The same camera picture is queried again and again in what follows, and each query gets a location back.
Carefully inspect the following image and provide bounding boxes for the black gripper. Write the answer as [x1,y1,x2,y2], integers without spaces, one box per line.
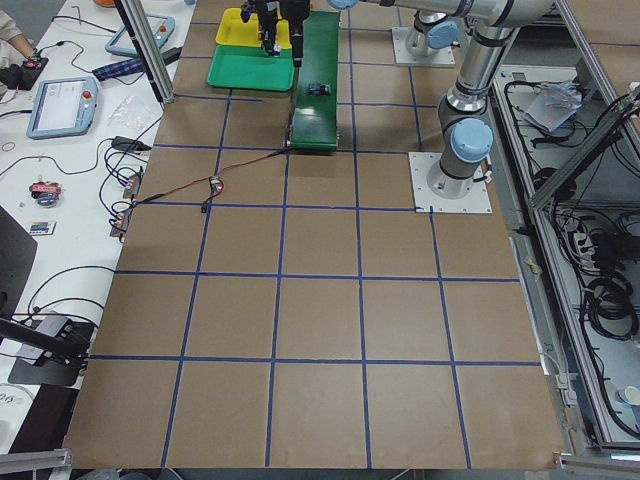
[240,0,311,68]

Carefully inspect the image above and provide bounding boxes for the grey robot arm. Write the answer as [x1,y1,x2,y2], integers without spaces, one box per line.
[376,0,553,200]
[239,0,459,68]

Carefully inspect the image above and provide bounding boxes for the yellow plastic tray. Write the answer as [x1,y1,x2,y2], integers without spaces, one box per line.
[216,8,292,50]

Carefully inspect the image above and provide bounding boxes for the green plastic tray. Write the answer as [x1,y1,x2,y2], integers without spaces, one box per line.
[206,45,294,92]

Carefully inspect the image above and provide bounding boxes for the green conveyor belt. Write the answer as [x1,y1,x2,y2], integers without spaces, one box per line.
[287,10,340,151]

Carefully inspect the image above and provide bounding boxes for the blue teach pendant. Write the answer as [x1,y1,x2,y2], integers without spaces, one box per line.
[104,14,176,57]
[26,77,99,140]

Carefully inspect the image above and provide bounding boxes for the small red controller board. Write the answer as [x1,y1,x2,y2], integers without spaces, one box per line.
[210,177,225,196]

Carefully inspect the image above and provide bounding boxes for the aluminium frame post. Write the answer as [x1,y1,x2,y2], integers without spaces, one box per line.
[115,0,175,105]

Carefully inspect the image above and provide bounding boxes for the second white robot base plate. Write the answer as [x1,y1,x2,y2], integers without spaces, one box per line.
[391,27,455,68]

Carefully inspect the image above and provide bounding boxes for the red black power cable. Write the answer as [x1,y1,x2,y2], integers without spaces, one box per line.
[132,148,291,216]

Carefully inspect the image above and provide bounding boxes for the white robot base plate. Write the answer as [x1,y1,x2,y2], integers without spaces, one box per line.
[408,152,492,215]

